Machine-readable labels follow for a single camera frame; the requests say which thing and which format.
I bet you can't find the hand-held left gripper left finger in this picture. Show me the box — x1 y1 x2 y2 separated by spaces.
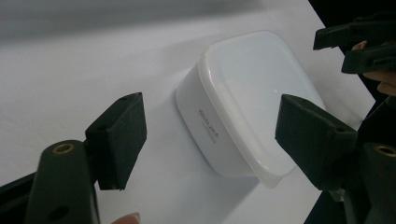
84 91 148 191

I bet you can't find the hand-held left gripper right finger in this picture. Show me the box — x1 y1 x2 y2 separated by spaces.
274 93 359 191

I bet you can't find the white lidded plastic container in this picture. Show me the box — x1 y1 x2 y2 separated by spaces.
175 30 327 189

